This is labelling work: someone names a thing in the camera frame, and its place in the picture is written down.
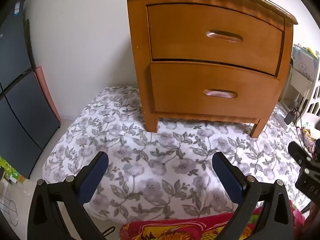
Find colourful snack packet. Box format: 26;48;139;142
300;127;316;153

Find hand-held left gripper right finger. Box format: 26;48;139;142
212;152;294;240

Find wire rack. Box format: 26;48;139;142
0;195;18;229

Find red floral blanket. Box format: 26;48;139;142
119;200;304;240

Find green cardboard box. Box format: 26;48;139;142
0;155;26;185

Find white shelf unit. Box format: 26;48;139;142
280;65;315;110

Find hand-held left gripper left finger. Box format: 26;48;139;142
27;151;109;240

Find pale printed box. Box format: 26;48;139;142
291;44;320;80

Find wooden nightstand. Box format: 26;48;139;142
120;0;298;138

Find grey floral white blanket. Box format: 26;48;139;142
41;86;313;222

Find pink board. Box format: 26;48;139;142
34;66;61;122

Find black power adapter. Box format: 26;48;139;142
284;108;297;125

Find black cable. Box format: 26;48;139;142
291;107;315;155

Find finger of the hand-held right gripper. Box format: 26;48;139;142
288;141;313;167

